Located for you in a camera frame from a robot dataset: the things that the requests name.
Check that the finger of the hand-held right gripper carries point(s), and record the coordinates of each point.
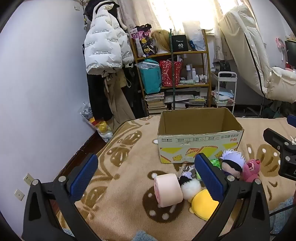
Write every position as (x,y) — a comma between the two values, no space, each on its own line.
(292,121)
(286,160)

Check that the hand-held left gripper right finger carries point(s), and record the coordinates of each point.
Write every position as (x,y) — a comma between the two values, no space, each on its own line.
(209,178)

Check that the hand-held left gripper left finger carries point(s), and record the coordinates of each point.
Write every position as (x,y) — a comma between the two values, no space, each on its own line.
(84,178)

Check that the green tissue pack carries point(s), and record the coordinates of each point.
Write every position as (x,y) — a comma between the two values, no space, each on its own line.
(216,163)

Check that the yellow plush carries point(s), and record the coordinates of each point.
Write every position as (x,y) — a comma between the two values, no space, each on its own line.
(203,205)

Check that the white-haired doll plush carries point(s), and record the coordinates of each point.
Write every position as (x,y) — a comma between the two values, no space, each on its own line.
(232,162)

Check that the printed cardboard box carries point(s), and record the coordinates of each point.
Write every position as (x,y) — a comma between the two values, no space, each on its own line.
(198,143)

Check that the pink bear plush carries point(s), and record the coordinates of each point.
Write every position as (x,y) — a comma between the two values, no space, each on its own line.
(251,170)

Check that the pink roll plush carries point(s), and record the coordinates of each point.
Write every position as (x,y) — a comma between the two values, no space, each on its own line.
(167,188)

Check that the black white pompom plush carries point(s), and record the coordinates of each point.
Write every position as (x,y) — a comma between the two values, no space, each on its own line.
(190,187)

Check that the brown patterned blanket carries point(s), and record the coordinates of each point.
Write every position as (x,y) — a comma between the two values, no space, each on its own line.
(129,185)

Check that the clear plastic bag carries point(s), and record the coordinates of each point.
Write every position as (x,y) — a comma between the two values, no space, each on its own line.
(101,128)

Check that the blue fluffy cloth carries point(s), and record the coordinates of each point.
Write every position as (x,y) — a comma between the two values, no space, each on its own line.
(282,213)

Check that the black monitor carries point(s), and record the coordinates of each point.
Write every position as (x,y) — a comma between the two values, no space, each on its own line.
(291,49)

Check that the folded cloths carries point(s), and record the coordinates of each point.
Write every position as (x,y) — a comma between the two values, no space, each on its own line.
(223,95)

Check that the pink fan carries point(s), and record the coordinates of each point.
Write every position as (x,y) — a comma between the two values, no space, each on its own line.
(280,44)

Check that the white trolley cart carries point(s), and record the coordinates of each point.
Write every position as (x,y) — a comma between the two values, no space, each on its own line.
(227,75)

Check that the pile of papers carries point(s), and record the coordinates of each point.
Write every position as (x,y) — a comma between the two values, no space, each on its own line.
(187,99)

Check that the black hanging coat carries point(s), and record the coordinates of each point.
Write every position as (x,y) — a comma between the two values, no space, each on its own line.
(97,97)

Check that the beige hanging coat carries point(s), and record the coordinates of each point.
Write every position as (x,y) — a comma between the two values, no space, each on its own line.
(116,102)

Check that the cream padded chair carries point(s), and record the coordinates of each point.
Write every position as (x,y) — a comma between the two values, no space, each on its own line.
(245,46)

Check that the black bag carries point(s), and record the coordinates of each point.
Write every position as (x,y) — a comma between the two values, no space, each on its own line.
(222,66)

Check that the stack of books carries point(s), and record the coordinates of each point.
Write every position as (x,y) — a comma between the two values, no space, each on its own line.
(155,103)

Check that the dark hanging garment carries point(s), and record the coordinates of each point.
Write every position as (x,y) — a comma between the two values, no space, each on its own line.
(135,92)

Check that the group of white cosmetic bottles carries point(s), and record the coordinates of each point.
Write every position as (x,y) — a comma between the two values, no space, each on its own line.
(196,75)

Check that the red gift bag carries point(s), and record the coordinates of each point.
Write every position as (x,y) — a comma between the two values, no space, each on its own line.
(167,74)

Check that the green pole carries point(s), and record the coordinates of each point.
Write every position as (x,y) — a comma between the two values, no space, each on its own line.
(173,69)

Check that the teal bag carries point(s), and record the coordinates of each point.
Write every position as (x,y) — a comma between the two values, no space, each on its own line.
(150,77)

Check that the wooden shelf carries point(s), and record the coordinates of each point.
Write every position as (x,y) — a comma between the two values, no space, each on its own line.
(185,53)

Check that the white plastic bag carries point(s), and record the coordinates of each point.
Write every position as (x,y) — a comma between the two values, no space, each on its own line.
(194,34)

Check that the black box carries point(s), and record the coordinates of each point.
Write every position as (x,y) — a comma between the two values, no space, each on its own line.
(180,43)

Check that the white puffer jacket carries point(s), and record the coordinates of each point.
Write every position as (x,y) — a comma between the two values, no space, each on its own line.
(101,41)

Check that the blond wig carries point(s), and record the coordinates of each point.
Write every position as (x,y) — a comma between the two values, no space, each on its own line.
(160,40)

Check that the purple patterned bag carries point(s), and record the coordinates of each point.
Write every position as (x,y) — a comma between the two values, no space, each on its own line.
(142,41)

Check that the white wall outlet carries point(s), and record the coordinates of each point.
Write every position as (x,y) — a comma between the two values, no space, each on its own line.
(28,179)
(19,195)

